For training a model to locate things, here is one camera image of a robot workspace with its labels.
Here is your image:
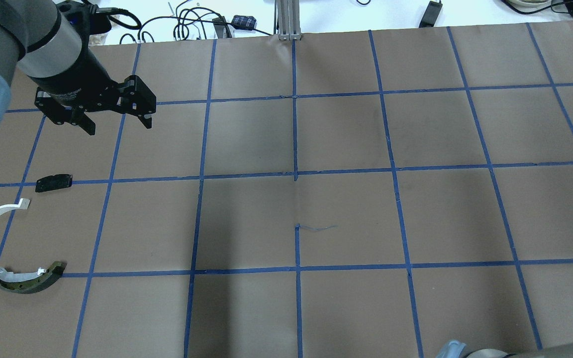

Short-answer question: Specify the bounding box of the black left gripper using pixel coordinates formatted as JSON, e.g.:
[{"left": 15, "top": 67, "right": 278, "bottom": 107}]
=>
[{"left": 34, "top": 49, "right": 157, "bottom": 136}]

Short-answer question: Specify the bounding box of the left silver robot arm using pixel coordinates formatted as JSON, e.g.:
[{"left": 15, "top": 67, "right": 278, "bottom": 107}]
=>
[{"left": 0, "top": 0, "right": 157, "bottom": 135}]

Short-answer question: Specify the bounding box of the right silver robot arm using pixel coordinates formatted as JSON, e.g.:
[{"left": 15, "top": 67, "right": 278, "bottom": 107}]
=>
[{"left": 436, "top": 340, "right": 573, "bottom": 358}]

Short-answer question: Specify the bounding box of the small black flat part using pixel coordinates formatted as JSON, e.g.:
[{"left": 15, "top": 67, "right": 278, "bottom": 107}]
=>
[{"left": 35, "top": 173, "right": 73, "bottom": 193}]

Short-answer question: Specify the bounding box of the blue black small device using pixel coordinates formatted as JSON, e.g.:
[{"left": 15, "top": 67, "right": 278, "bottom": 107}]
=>
[{"left": 230, "top": 14, "right": 257, "bottom": 30}]

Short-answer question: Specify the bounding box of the olive brake shoe part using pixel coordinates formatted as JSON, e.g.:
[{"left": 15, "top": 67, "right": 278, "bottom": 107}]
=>
[{"left": 0, "top": 261, "right": 67, "bottom": 294}]

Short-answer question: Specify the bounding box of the black power adapter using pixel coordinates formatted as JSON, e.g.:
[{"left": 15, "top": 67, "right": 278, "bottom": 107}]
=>
[{"left": 418, "top": 0, "right": 443, "bottom": 28}]

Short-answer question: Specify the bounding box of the aluminium frame post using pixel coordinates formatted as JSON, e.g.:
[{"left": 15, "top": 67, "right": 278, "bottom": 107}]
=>
[{"left": 274, "top": 0, "right": 302, "bottom": 41}]

